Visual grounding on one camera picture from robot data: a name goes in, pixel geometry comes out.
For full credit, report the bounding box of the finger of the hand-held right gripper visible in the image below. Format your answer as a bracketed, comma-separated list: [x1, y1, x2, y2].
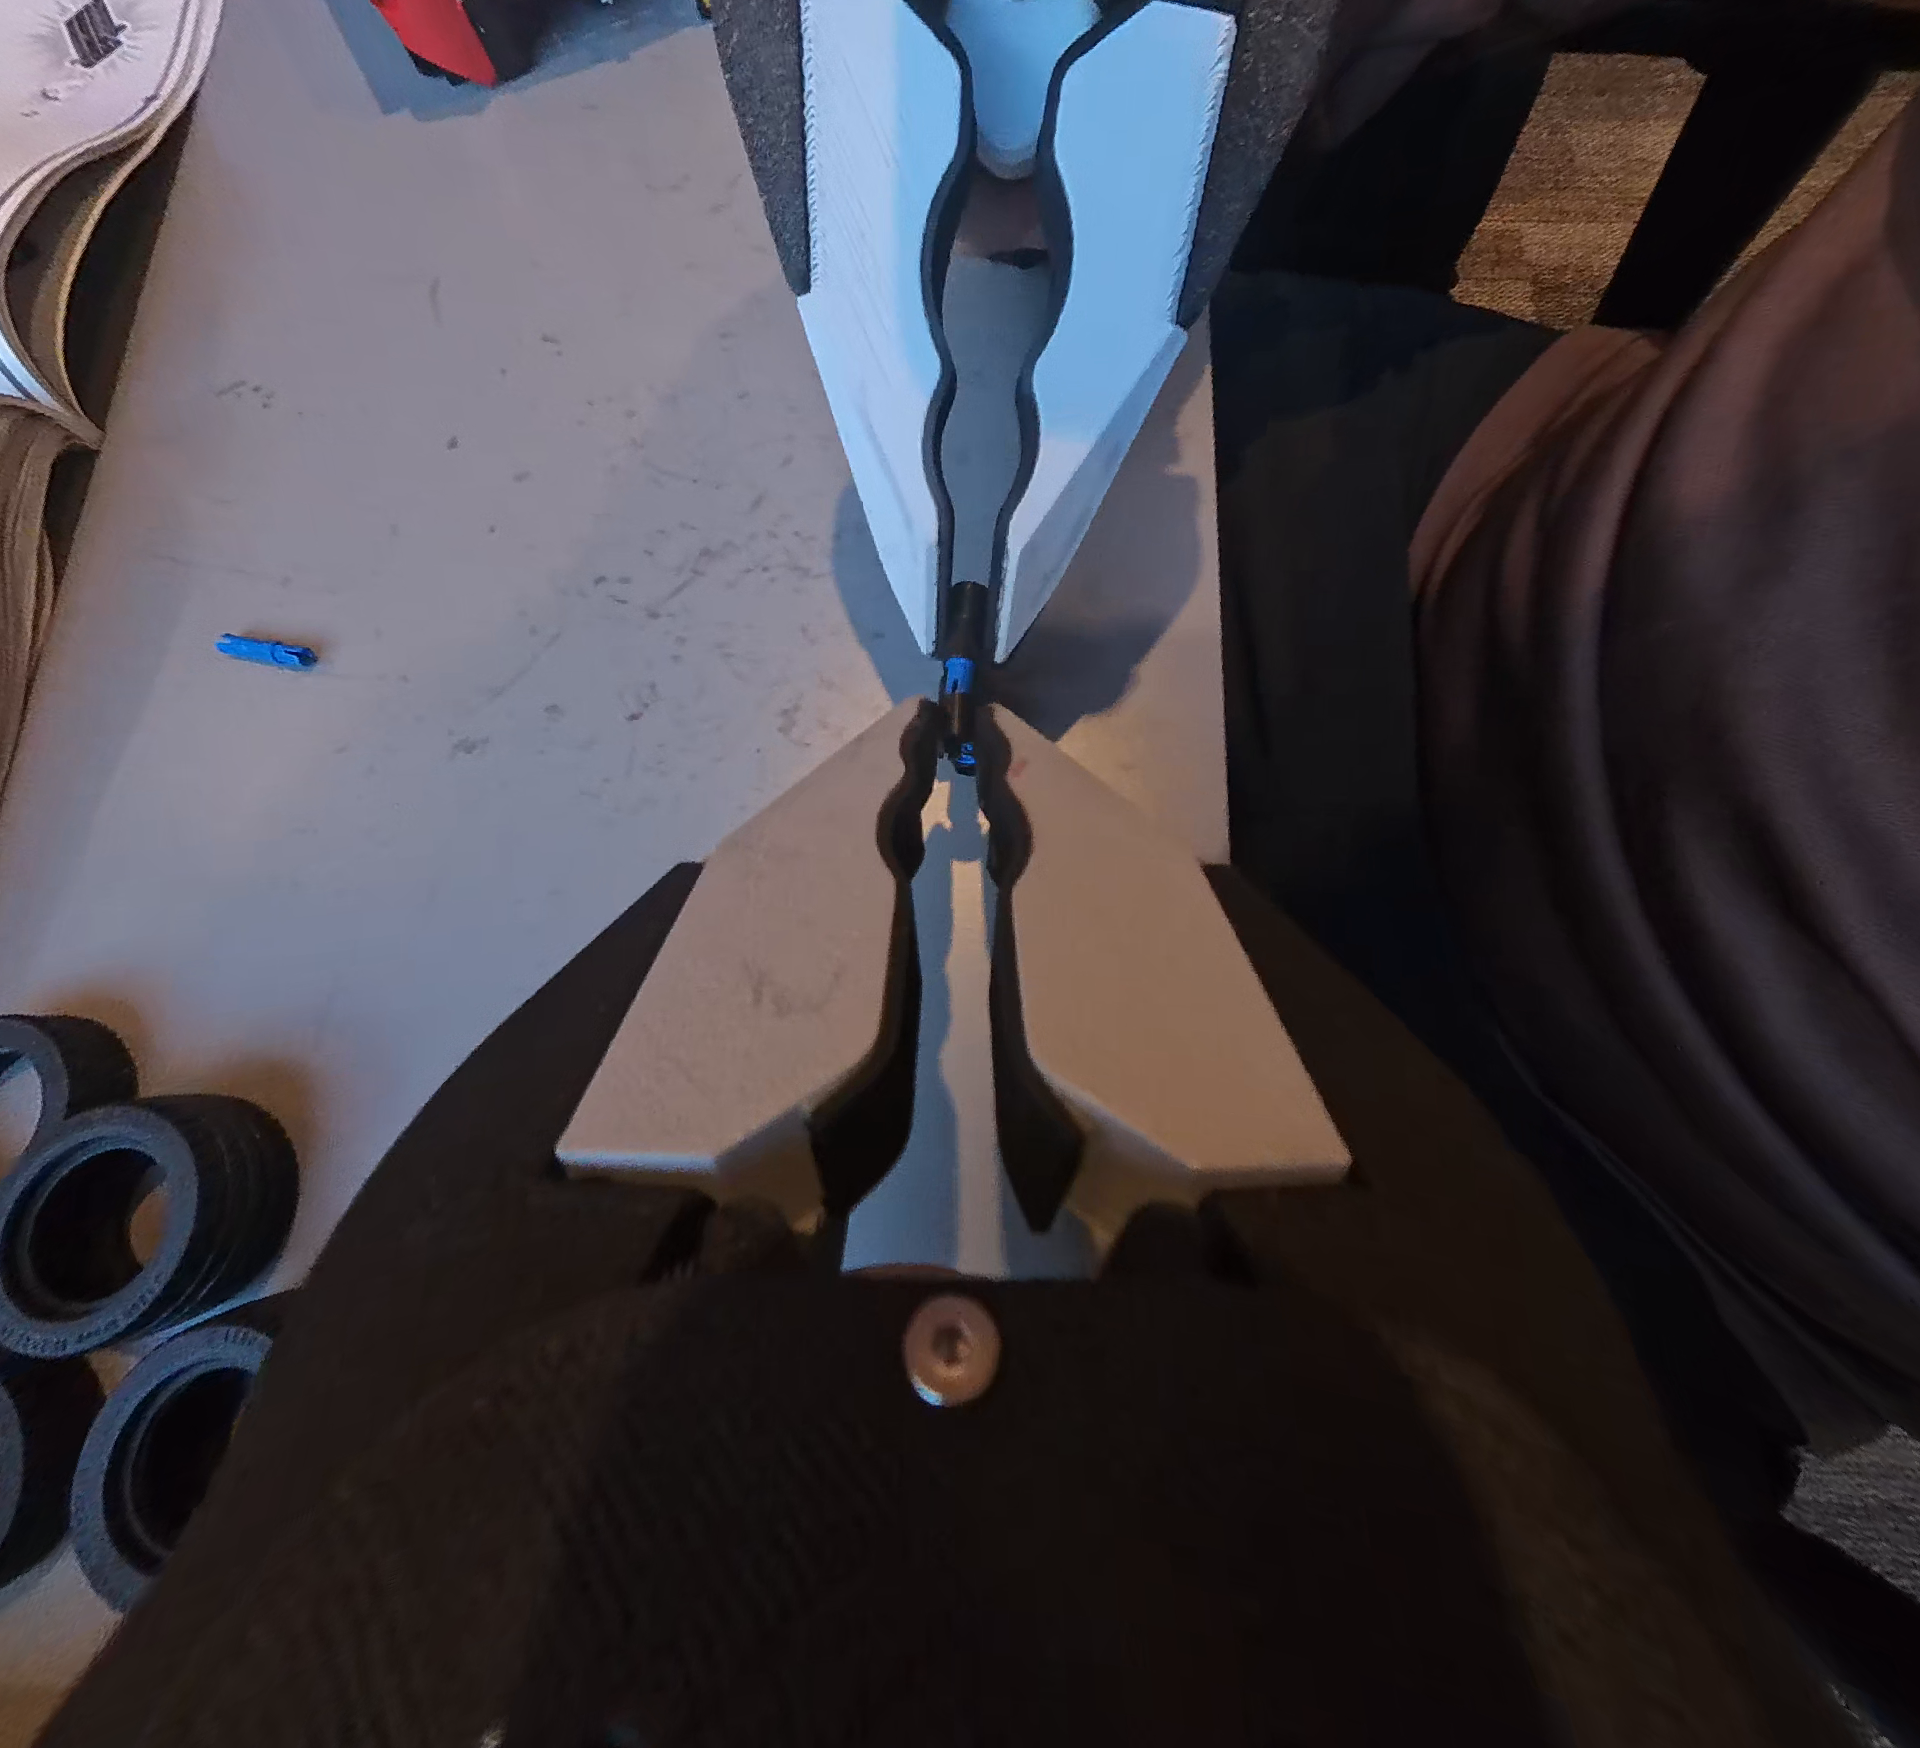
[990, 0, 1242, 663]
[797, 0, 973, 653]

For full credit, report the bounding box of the person's brown top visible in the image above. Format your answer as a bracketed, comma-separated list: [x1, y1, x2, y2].
[1413, 112, 1920, 1452]

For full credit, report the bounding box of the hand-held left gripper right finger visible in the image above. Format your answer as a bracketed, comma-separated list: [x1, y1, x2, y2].
[969, 713, 1351, 1241]

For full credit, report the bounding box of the person's right hand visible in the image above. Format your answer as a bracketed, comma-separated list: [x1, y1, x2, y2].
[959, 178, 1073, 264]

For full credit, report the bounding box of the black brick assembly with blue pins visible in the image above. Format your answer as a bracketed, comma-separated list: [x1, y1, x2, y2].
[935, 579, 995, 705]

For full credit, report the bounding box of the black office chair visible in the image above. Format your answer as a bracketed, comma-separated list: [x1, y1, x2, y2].
[1232, 53, 1920, 334]

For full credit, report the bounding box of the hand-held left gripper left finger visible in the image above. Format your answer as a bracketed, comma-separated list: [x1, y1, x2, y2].
[552, 697, 942, 1228]

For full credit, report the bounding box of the open instruction booklet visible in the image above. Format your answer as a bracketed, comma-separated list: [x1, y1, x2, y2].
[0, 0, 257, 791]

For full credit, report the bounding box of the black rubber toy tire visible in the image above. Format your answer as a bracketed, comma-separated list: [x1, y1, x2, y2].
[0, 1357, 95, 1591]
[0, 1014, 139, 1187]
[71, 1320, 285, 1615]
[0, 1097, 303, 1359]

